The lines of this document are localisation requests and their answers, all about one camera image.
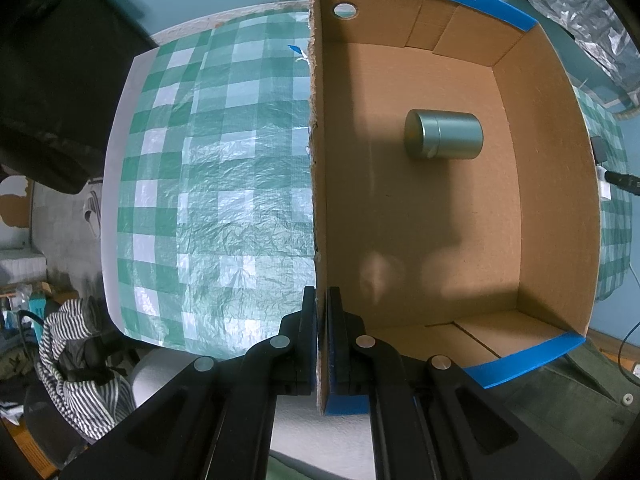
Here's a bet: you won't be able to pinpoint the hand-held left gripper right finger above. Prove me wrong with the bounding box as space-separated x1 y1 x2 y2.
325 286 583 480

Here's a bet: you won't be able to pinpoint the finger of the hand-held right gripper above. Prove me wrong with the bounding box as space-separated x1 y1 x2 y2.
602 169 640 192

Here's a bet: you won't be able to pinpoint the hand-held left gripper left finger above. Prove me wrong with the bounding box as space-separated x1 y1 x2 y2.
60 286 321 480

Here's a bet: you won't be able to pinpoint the brown cardboard box blue rim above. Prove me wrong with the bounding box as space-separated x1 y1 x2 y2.
310 0 601 417

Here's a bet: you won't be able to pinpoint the silver foil bag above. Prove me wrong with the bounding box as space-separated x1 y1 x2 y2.
517 0 640 111

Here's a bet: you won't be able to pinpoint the green metal tin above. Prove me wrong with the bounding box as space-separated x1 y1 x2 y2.
404 108 483 162

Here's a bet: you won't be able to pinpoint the green checkered tablecloth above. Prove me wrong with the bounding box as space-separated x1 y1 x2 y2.
102 2 631 351

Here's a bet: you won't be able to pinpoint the striped cloth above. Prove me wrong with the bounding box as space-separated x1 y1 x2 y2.
35 300 136 441

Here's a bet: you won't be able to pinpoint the white slipper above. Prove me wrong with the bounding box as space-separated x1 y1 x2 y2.
82 192 103 238

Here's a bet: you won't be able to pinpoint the black bag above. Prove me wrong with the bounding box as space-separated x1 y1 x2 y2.
0 0 161 196

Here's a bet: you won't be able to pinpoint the black cable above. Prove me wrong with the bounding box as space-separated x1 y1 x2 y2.
616 320 640 376

